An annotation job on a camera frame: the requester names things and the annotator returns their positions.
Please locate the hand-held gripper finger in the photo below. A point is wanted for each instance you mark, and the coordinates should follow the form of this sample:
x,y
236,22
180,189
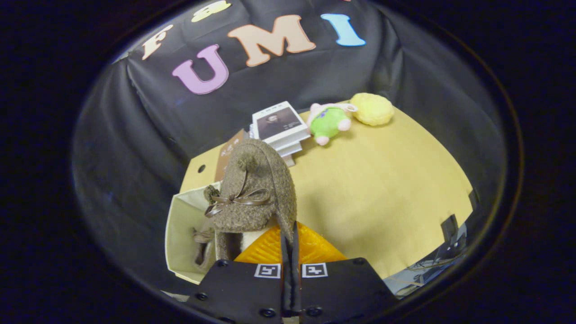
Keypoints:
x,y
297,292
286,292

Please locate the brown fuzzy shoe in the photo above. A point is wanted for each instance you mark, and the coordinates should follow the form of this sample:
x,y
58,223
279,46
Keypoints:
x,y
265,180
204,252

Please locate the cream storage box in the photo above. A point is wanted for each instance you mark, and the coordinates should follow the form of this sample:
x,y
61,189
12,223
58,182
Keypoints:
x,y
180,234

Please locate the brown cover book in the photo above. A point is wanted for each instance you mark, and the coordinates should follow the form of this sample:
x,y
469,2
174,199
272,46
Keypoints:
x,y
227,155

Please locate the black boxy device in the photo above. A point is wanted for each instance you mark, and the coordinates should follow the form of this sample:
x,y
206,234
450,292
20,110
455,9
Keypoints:
x,y
450,225

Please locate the white book portrait cover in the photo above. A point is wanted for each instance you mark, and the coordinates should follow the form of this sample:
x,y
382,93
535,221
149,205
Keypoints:
x,y
279,121

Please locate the green plush toy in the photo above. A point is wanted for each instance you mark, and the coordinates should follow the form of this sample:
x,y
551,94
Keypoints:
x,y
328,123

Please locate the yellow fluffy ball toy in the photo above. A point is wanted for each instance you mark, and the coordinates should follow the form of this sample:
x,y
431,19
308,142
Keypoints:
x,y
372,109

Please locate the black backdrop cloth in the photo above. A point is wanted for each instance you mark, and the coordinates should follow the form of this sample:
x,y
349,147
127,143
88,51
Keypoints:
x,y
126,148

